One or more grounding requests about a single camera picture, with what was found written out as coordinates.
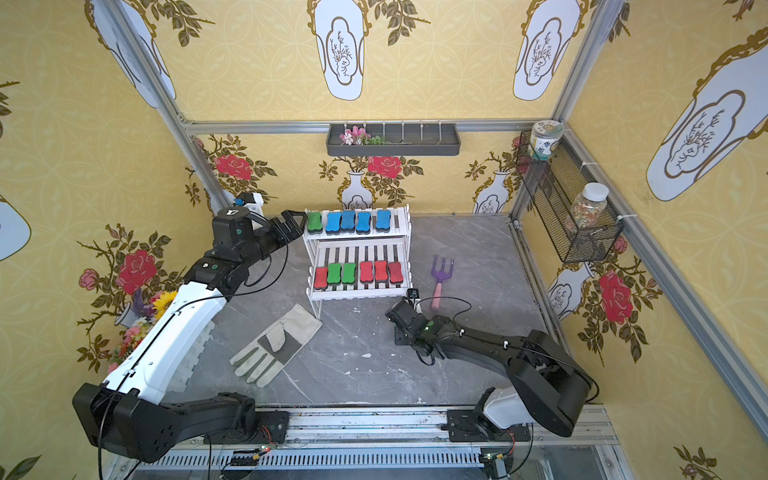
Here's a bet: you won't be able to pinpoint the blue eraser top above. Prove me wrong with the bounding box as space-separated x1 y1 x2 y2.
374 209 392 232
355 211 371 235
340 210 356 232
325 212 342 235

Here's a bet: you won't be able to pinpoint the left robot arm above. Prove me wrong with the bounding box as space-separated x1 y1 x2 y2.
72 206 307 464

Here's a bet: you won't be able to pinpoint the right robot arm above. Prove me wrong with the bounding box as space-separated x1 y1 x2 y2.
386 298 595 442

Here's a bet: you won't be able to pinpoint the white two-tier slatted shelf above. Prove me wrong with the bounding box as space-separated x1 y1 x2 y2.
303 205 412 316

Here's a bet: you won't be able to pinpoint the green eraser top left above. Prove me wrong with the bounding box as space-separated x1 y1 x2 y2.
307 211 324 234

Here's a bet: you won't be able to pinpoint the green eraser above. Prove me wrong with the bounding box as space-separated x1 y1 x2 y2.
341 263 357 285
327 263 342 285
307 211 324 234

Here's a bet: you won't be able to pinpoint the red eraser bottom left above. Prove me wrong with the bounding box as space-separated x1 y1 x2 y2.
313 267 328 291

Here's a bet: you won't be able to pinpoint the red eraser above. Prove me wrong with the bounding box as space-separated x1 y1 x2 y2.
313 267 328 291
358 261 374 284
374 261 389 282
387 262 404 285

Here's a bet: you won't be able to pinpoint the red eraser bottom right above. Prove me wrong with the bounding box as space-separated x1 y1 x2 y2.
387 262 404 285

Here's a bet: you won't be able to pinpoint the white grey work glove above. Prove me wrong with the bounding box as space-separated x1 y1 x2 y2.
230 304 322 387

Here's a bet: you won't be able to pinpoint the pink artificial flowers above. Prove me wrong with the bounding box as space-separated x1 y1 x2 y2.
339 126 386 146

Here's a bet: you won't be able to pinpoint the colourful flower bouquet basket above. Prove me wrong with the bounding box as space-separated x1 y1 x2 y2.
107 291 178 373

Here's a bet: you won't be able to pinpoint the clear jar white lid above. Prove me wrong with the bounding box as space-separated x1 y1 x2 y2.
566 182 609 233

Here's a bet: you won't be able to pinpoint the jar with patterned label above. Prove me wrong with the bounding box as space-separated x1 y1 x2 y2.
529 119 564 161

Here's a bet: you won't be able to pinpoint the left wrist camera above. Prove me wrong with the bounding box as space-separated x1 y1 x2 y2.
234 192 264 215

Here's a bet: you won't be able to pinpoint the purple garden fork pink handle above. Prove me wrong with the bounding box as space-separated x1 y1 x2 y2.
430 255 454 311

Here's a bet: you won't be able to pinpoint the metal base rail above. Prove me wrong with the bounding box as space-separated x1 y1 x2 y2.
104 405 633 479

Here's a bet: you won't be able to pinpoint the dark grey wall tray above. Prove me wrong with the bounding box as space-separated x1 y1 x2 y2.
326 121 462 157

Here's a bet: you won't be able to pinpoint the black wire wall basket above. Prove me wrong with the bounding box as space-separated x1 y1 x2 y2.
510 131 624 264

